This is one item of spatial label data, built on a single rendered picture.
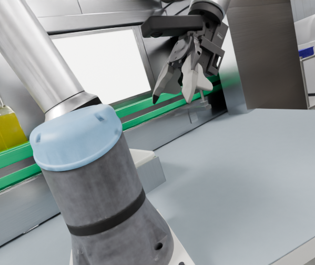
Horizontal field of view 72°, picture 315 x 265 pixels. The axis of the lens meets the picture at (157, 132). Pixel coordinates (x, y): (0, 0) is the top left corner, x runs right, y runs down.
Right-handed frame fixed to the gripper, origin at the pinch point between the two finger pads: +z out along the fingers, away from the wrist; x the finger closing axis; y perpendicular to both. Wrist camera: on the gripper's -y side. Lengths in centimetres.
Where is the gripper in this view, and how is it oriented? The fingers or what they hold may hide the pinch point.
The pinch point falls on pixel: (164, 103)
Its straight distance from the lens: 43.7
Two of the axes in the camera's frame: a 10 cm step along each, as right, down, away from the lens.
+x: -4.0, -1.1, 9.1
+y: 8.5, 3.1, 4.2
